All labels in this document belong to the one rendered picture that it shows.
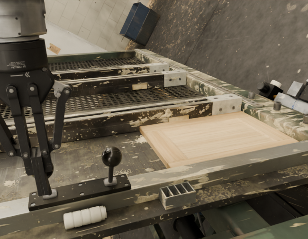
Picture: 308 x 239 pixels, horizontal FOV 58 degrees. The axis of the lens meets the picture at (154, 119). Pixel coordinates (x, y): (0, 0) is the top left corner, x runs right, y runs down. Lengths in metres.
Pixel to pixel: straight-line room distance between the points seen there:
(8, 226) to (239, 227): 0.45
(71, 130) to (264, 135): 0.60
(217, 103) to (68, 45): 3.69
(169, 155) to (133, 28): 4.36
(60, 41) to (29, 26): 4.16
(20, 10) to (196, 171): 0.48
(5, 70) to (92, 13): 5.58
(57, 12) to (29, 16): 5.52
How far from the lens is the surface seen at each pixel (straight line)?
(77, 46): 4.55
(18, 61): 0.39
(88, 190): 0.60
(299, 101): 1.18
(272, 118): 1.00
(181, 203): 0.62
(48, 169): 0.47
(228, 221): 0.66
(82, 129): 0.91
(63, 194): 0.60
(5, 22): 0.38
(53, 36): 4.53
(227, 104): 1.07
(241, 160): 0.72
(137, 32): 5.05
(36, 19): 0.39
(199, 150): 0.80
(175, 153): 0.77
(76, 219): 0.58
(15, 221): 0.61
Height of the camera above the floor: 1.63
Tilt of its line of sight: 27 degrees down
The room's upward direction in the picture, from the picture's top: 67 degrees counter-clockwise
